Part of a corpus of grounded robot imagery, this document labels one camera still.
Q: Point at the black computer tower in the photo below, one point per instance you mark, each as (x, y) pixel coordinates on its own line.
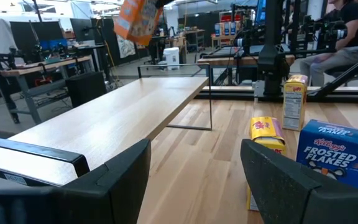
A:
(85, 88)

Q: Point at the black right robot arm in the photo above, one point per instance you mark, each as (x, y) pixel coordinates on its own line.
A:
(273, 46)

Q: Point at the yellow Corn Pops cereal box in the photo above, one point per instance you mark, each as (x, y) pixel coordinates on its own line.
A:
(266, 130)
(294, 109)

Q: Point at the small wooden table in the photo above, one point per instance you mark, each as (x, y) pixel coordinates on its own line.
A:
(224, 36)

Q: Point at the blue Frosted Flakes cereal box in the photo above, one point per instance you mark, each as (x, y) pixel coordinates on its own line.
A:
(334, 155)

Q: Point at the large black monitor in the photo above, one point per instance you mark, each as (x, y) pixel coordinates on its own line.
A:
(26, 34)

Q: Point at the wooden desk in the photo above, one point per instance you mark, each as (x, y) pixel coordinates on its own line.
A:
(194, 31)

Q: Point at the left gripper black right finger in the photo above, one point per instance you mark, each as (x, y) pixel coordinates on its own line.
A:
(278, 186)

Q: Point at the background blue cereal box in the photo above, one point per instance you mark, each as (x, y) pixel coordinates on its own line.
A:
(226, 29)
(233, 28)
(217, 30)

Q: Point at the background black robot arm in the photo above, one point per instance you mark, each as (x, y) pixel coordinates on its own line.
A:
(247, 37)
(328, 31)

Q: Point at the blue plastic storage bin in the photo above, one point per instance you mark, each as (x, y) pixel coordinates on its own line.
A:
(53, 44)

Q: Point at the background wooden robot table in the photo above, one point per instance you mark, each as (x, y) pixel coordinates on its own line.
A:
(222, 60)

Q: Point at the small black monitor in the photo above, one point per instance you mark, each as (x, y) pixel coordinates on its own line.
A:
(81, 29)

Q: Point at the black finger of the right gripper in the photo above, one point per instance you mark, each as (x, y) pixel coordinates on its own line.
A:
(162, 2)

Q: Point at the wooden workbench grey legs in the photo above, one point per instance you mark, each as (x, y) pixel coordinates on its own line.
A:
(57, 63)

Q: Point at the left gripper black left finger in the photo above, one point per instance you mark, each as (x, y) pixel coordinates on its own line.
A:
(117, 193)

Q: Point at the orange Mini-Wheats cereal box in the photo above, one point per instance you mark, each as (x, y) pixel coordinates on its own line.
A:
(135, 21)

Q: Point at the white plastic bin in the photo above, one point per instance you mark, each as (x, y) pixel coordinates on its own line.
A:
(171, 59)

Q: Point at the black aluminium table frame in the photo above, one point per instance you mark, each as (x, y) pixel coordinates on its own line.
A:
(228, 95)

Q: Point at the white drawn poster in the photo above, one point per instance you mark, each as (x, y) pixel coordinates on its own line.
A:
(126, 48)

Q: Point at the person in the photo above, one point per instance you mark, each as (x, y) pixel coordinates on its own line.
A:
(350, 18)

